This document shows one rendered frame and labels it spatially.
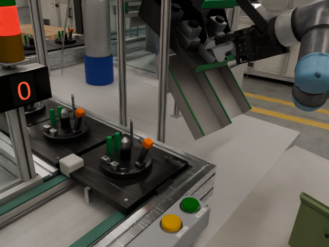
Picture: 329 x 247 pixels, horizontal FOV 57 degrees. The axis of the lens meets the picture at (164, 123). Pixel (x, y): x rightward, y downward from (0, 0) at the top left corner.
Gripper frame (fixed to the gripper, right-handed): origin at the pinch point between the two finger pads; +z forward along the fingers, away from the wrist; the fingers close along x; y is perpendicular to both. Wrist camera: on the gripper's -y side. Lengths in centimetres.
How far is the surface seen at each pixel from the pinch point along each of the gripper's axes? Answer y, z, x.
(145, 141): 19.9, 1.3, -28.9
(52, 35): -118, 455, 128
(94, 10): -36, 78, 9
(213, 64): 5.6, -0.2, -2.4
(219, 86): 12.3, 14.5, 14.5
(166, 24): -7.4, 4.7, -11.8
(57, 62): -21, 130, 3
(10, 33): -7, 3, -51
